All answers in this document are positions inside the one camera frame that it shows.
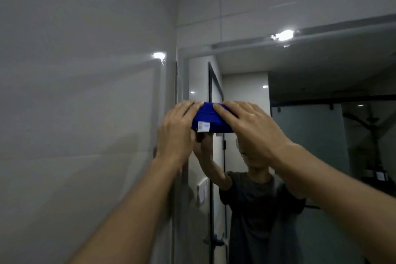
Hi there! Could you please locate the person's right hand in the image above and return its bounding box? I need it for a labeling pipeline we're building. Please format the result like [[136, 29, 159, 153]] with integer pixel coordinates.
[[212, 101, 295, 165]]

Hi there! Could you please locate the person's left hand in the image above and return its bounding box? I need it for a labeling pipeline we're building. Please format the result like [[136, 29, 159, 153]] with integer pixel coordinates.
[[156, 101, 204, 169]]

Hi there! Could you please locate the blue cloth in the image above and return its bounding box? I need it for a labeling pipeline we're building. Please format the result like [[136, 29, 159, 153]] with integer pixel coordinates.
[[191, 102, 239, 134]]

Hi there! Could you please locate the rectangular wall mirror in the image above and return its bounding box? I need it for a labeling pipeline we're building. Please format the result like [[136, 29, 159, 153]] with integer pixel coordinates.
[[172, 14, 396, 264]]

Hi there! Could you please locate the person's right forearm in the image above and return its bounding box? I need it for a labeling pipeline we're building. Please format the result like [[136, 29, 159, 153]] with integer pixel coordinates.
[[272, 142, 396, 264]]

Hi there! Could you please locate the person's left forearm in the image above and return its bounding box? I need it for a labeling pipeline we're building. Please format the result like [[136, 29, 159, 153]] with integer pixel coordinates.
[[66, 157, 185, 264]]

